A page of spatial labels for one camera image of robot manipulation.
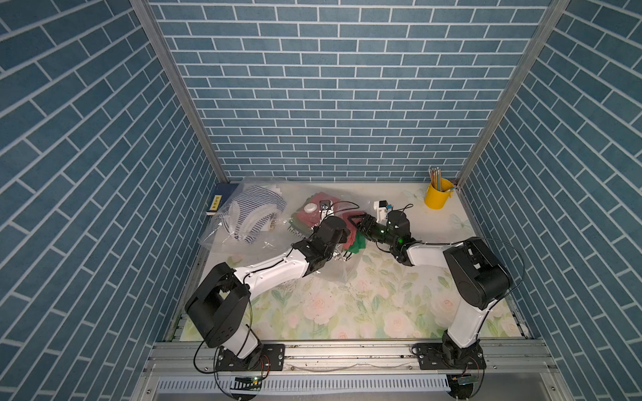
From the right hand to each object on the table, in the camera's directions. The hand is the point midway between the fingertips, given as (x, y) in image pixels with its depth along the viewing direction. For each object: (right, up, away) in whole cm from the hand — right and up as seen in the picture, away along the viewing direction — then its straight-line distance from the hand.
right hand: (352, 222), depth 90 cm
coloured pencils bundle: (+36, +18, +14) cm, 43 cm away
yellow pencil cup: (+39, +9, +19) cm, 44 cm away
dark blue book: (-60, +11, +25) cm, 66 cm away
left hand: (-3, 0, -4) cm, 5 cm away
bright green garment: (+3, -9, +6) cm, 11 cm away
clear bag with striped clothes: (-42, +1, +15) cm, 45 cm away
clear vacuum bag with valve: (-3, -16, +4) cm, 17 cm away
